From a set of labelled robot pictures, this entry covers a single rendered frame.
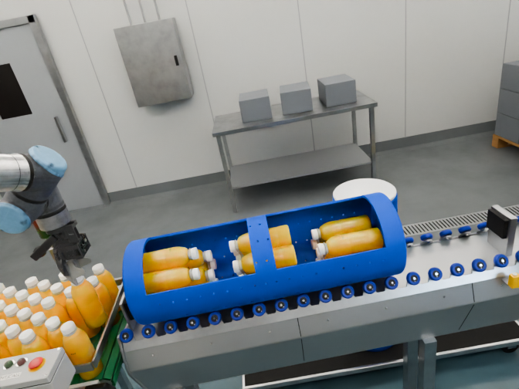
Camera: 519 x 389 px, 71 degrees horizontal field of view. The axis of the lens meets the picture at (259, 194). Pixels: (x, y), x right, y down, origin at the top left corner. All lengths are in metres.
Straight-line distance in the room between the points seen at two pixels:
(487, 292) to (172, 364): 1.10
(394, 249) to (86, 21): 3.99
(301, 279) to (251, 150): 3.49
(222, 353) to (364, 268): 0.56
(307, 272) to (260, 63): 3.42
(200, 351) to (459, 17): 4.42
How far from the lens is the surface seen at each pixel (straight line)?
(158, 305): 1.21
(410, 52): 4.75
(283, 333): 1.32
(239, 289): 1.16
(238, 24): 4.29
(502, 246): 1.55
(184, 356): 1.37
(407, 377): 1.98
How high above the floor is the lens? 1.83
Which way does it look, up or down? 26 degrees down
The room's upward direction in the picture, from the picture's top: 11 degrees counter-clockwise
